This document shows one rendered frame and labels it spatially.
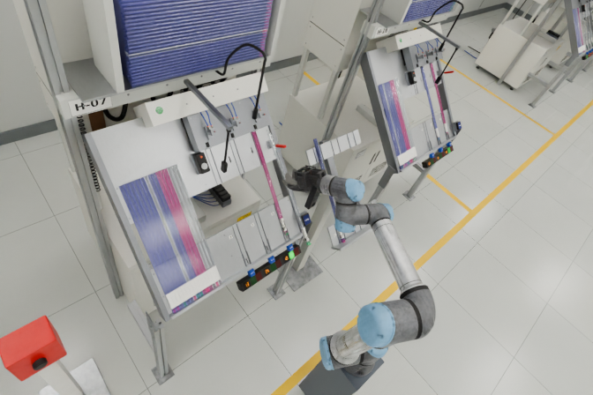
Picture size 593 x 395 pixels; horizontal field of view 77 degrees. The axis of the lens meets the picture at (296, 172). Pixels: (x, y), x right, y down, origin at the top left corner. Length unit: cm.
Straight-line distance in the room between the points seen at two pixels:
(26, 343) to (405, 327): 115
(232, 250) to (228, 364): 82
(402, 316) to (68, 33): 127
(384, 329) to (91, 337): 161
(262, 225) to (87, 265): 122
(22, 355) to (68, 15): 102
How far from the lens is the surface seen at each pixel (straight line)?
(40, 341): 151
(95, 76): 132
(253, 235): 160
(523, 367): 296
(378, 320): 112
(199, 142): 140
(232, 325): 228
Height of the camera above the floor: 214
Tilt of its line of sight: 46 degrees down
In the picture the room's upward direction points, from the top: 18 degrees clockwise
